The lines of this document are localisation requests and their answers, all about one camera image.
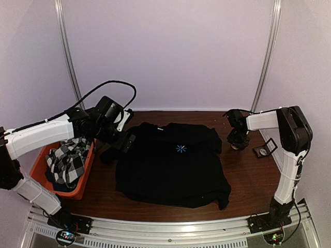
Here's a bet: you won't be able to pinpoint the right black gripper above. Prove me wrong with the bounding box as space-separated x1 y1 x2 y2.
227 128 250 150

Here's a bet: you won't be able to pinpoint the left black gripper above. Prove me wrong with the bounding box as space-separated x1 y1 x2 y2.
94 121 136 153

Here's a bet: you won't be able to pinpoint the black t-shirt blue logo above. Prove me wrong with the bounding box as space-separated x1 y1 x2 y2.
100 122 231 210

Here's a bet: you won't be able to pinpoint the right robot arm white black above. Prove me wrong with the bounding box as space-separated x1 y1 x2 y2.
224 105 313 228

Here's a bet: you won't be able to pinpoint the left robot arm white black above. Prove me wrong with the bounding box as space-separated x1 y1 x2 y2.
1 96 135 229

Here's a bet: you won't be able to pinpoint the black white checkered shirt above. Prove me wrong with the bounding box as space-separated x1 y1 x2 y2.
46 137 92 188

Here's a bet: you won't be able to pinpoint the dark blue garment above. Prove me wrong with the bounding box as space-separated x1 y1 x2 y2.
45 171 79 193

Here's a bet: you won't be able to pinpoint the orange plastic bin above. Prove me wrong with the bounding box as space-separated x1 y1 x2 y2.
30 142 95 200

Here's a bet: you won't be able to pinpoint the right circuit board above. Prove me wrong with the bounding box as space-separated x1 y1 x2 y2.
263 230 284 245

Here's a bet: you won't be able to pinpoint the circuit board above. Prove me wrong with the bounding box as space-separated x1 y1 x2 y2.
263 230 284 245
55 230 78 246

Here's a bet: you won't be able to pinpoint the left circuit board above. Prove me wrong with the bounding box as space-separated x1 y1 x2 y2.
55 230 78 246

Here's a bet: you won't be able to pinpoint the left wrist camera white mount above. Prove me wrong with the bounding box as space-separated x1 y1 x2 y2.
114 108 134 132

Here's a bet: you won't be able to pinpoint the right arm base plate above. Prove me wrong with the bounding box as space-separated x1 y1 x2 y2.
247 213 292 234

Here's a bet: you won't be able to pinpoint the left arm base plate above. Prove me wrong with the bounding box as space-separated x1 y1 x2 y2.
47 213 92 234

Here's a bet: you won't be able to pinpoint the aluminium front rail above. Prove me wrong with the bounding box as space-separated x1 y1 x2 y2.
22 203 321 248

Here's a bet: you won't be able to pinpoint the left aluminium corner post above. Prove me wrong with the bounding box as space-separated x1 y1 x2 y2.
54 0 82 101

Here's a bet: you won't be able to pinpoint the aluminium corner post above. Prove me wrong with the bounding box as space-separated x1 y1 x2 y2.
251 0 282 112
54 0 82 101

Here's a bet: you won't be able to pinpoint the right aluminium corner post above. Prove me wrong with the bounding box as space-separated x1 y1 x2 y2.
251 0 282 112

